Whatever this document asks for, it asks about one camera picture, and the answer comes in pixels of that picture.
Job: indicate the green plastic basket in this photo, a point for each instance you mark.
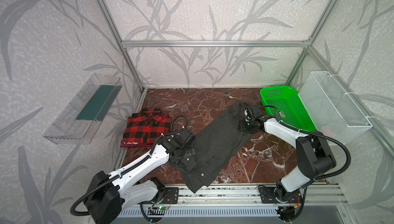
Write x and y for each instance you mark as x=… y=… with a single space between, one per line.
x=290 y=107

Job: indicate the red black plaid folded shirt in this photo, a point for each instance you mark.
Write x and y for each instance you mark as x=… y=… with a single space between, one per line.
x=144 y=127

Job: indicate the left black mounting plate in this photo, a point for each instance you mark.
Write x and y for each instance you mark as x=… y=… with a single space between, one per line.
x=170 y=195

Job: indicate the grey pinstriped long sleeve shirt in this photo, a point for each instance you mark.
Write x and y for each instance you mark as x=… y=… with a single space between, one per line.
x=215 y=146

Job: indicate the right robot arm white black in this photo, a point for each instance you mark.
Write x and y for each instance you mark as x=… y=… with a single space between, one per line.
x=314 y=156

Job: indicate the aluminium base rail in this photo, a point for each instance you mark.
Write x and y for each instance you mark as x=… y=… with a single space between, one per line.
x=248 y=195

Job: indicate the aluminium horizontal frame bar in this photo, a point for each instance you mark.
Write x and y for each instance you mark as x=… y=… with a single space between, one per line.
x=213 y=43

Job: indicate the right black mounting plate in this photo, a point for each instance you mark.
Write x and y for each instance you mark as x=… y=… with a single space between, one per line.
x=267 y=194

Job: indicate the white wire mesh basket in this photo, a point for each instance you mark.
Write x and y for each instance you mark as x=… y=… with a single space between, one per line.
x=332 y=109

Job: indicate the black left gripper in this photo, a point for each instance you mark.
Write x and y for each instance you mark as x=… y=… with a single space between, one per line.
x=187 y=155

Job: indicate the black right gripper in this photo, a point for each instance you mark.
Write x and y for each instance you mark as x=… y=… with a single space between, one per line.
x=246 y=124

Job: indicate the clear plastic wall tray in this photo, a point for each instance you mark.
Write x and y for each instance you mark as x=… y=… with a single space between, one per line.
x=78 y=123

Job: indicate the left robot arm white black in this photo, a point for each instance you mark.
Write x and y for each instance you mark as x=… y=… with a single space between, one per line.
x=109 y=194

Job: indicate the black mounting plate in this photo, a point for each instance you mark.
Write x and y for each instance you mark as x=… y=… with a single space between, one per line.
x=170 y=195
x=267 y=194

